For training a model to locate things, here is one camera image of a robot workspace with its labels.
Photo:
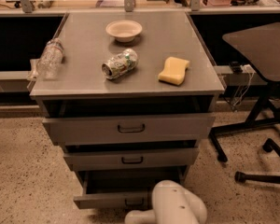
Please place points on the grey top drawer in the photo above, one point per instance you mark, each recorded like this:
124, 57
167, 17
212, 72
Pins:
128, 129

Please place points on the clear plastic water bottle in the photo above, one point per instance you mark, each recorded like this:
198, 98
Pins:
51, 59

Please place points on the grey middle drawer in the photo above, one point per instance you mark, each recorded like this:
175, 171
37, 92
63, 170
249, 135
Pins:
131, 159

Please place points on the black chair base leg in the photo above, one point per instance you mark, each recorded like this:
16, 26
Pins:
267, 177

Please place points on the grey bottom drawer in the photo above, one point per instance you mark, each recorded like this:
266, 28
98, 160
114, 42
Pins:
124, 188

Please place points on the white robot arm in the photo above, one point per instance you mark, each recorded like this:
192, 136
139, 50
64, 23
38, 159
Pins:
171, 204

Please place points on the grey drawer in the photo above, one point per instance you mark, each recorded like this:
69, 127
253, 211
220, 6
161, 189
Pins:
124, 188
131, 159
128, 129

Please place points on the black office chair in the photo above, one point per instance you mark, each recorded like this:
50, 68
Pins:
261, 46

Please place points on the grey metal drawer cabinet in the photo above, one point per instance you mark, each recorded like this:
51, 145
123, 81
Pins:
81, 90

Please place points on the white paper bowl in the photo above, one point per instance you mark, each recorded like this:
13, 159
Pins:
124, 31

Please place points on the yellow sponge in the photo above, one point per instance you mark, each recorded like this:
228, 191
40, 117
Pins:
174, 71

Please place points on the grey power strip with cables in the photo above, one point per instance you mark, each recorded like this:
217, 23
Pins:
240, 77

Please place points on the crushed soda can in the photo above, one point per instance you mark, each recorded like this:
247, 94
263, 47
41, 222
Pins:
120, 64

